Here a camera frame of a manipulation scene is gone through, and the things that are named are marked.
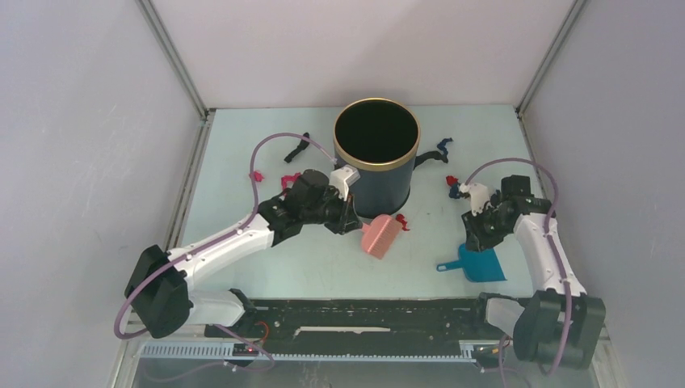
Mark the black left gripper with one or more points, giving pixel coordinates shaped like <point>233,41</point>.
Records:
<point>346,220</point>

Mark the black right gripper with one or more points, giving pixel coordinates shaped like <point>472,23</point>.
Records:
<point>475,239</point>

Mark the blue dustpan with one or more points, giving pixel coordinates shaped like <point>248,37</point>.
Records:
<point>478,267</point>

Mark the pink hand brush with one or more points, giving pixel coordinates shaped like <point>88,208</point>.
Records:
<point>379,235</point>

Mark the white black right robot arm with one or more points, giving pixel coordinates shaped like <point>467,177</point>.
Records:
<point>560,324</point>

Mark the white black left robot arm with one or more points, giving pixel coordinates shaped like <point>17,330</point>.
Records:
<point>163,288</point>

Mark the red paper scrap centre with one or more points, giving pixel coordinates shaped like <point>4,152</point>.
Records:
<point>402,220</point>

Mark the dark blue paper scrap right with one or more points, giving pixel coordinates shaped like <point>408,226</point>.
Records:
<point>454,191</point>

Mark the large pink paper scrap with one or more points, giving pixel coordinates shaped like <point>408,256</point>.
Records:
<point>287,181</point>

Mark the dark blue gold-rimmed bin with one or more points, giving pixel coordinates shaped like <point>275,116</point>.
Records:
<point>380,138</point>

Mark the black paper scrap far left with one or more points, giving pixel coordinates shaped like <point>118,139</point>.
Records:
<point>302,145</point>

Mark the black paper scrap by bin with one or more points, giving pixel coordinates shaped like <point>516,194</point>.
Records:
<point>430,155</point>

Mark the small pink paper scrap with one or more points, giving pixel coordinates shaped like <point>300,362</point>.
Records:
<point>256,176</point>

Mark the blue paper scrap far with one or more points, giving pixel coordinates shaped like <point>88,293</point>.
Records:
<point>443,145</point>

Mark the small electronics board right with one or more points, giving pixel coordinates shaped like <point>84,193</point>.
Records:
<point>487,350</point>

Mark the small electronics board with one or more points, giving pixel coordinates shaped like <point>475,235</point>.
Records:
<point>487,350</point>
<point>244,350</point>

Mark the small electronics board left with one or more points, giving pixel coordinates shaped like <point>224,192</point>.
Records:
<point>244,350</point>

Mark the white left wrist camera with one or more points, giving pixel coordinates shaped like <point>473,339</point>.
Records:
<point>342,179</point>

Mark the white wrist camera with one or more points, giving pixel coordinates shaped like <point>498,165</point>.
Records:
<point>479,196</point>
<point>342,179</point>

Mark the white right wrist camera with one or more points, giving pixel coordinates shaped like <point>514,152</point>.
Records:
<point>479,196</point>

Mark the black mounting base plate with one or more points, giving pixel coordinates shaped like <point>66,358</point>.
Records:
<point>437,327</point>

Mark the left aluminium frame post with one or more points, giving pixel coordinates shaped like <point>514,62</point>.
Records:
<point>166,43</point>

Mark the aluminium frame post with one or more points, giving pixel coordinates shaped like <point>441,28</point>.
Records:
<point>166,43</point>
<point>572,16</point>

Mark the right aluminium frame post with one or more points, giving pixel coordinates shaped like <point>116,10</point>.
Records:
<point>572,16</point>

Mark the grey slotted cable duct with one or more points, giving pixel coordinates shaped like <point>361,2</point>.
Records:
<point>219,351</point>

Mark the aluminium front rail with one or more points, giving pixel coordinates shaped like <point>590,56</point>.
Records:
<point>133,320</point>

